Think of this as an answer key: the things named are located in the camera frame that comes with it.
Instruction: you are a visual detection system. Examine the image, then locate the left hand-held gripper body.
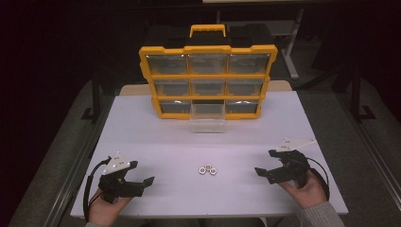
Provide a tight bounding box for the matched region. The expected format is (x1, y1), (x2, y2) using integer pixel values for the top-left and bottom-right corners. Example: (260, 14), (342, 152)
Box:
(97, 151), (146, 203)

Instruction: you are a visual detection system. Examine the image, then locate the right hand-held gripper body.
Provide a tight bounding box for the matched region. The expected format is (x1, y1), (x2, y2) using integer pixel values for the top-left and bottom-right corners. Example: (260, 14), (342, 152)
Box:
(267, 137), (317, 189)

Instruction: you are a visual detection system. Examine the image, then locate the clear plastic drawer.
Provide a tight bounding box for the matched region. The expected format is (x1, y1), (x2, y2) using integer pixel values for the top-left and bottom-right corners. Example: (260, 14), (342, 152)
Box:
(188, 99), (228, 134)

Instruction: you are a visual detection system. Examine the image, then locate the person's left hand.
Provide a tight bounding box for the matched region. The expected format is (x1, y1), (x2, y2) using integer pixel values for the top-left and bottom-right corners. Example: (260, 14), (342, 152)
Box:
(88, 188), (133, 227)

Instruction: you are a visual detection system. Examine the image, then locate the person's right hand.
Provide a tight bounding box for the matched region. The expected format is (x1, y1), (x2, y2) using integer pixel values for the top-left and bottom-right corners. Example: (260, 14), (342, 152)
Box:
(278, 169), (328, 210)

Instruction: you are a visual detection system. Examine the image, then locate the black metal stand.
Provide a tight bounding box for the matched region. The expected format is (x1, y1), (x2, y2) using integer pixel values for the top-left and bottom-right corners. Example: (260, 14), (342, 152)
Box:
(349, 64), (376, 123)
(80, 70), (102, 123)

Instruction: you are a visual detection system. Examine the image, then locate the grid of closed clear drawers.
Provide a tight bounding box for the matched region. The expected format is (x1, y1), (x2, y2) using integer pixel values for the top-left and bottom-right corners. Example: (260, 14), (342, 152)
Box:
(146, 53), (272, 115)

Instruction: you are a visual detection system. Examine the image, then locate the yellow black organizer cabinet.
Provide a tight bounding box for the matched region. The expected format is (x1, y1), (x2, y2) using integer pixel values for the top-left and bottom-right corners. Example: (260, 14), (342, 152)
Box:
(138, 24), (279, 121)

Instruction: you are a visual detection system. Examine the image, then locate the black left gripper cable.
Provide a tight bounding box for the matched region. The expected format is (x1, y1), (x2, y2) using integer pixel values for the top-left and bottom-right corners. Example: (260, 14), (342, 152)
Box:
(82, 157), (112, 222)

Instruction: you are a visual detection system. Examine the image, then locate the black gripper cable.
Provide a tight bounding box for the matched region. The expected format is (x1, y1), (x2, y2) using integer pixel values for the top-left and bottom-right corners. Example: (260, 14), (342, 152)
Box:
(82, 157), (112, 222)
(305, 156), (331, 202)

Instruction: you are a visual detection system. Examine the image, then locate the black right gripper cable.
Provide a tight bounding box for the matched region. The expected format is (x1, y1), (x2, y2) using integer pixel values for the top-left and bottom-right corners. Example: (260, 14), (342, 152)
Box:
(305, 156), (331, 202)

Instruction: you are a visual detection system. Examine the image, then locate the grey metal rail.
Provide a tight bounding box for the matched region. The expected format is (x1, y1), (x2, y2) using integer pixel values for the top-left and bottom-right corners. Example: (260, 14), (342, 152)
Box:
(335, 93), (401, 202)
(43, 94), (116, 227)

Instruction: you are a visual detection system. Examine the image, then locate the white metal table frame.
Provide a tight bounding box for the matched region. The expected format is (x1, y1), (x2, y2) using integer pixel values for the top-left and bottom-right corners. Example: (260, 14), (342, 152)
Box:
(216, 7), (305, 80)

